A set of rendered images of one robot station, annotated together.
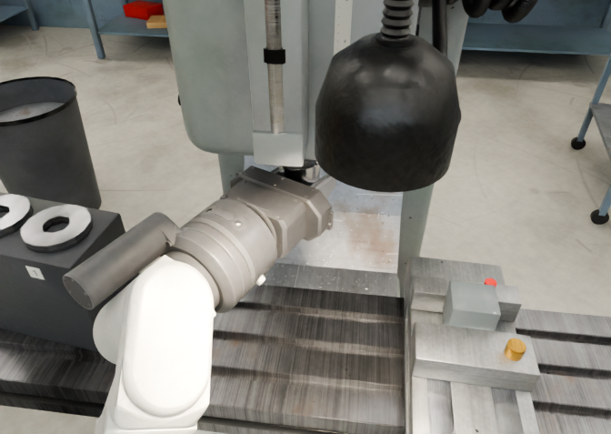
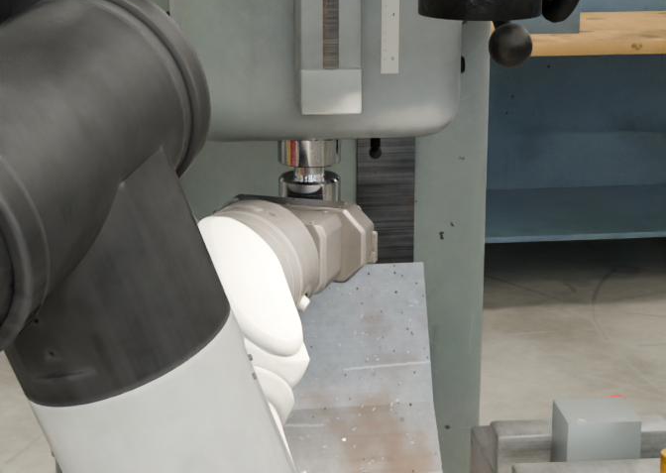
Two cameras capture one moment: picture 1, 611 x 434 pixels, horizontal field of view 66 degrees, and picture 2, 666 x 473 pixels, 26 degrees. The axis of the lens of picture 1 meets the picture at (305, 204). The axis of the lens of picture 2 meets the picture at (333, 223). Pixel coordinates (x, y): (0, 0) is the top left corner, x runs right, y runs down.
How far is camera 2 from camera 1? 0.63 m
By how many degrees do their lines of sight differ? 26
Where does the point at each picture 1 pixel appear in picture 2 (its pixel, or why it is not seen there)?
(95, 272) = not seen: hidden behind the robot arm
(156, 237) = not seen: hidden behind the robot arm
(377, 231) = (395, 435)
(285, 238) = (323, 255)
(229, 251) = (274, 236)
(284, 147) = (339, 87)
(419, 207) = (462, 401)
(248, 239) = (289, 232)
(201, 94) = (218, 46)
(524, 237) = not seen: outside the picture
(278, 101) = (334, 28)
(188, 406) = (292, 348)
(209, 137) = (222, 107)
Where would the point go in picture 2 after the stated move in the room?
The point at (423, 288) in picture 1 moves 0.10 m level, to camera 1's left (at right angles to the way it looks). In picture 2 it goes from (511, 431) to (396, 443)
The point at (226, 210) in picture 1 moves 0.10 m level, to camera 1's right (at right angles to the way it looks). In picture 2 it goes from (250, 203) to (393, 194)
